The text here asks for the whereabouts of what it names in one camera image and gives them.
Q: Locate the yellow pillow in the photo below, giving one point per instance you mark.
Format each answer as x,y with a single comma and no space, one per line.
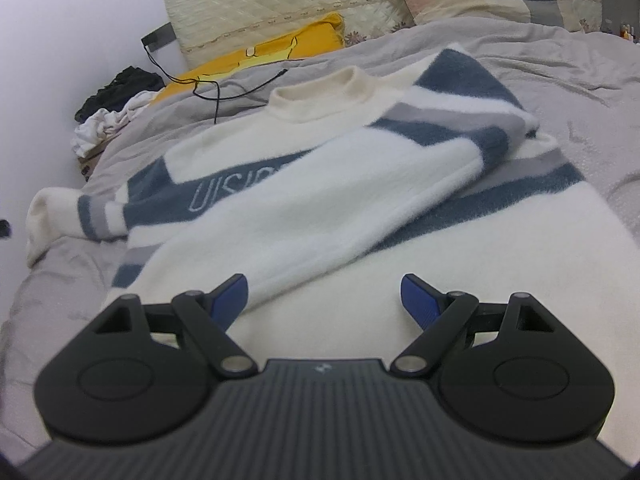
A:
260,55

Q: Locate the white blue striped fuzzy sweater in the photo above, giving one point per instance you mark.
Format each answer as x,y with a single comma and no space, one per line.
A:
300,210

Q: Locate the cardboard box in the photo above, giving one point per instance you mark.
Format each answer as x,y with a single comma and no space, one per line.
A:
90,162

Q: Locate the grey bed sheet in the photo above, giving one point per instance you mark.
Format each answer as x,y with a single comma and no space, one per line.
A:
575,90

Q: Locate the white clothes pile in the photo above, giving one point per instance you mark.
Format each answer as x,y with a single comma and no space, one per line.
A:
105,122

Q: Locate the grey wall socket panel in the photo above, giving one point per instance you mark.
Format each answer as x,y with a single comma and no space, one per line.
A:
157,37

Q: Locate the black clothes pile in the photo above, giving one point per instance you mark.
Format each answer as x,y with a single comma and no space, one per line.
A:
120,90

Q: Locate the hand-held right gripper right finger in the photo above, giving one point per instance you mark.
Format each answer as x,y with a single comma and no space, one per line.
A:
419,300

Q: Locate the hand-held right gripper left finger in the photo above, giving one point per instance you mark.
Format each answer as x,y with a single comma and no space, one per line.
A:
232,297

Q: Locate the cream quilted headboard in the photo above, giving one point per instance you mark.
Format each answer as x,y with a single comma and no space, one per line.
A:
250,5

